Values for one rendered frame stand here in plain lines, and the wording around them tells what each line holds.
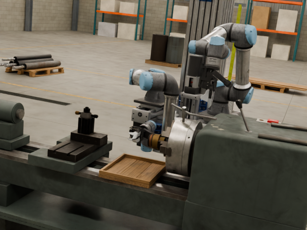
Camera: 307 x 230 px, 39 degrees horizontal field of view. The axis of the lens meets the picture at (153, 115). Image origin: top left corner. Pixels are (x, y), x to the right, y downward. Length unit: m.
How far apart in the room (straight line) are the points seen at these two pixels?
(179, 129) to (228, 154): 0.32
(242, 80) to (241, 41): 0.27
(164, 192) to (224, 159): 0.40
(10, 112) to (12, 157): 0.28
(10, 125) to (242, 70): 1.48
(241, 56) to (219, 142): 0.76
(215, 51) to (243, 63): 0.56
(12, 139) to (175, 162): 1.09
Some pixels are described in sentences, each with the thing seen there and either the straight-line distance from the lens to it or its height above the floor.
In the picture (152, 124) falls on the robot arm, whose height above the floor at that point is 1.10.
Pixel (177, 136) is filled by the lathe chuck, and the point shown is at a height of 1.17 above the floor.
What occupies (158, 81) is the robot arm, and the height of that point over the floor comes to 1.38.
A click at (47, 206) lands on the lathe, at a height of 0.54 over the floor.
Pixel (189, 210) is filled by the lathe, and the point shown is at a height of 0.82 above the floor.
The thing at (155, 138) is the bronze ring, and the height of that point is 1.11.
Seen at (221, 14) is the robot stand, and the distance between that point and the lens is 3.11.
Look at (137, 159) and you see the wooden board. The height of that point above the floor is 0.89.
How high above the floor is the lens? 1.80
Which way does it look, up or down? 13 degrees down
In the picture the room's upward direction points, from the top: 6 degrees clockwise
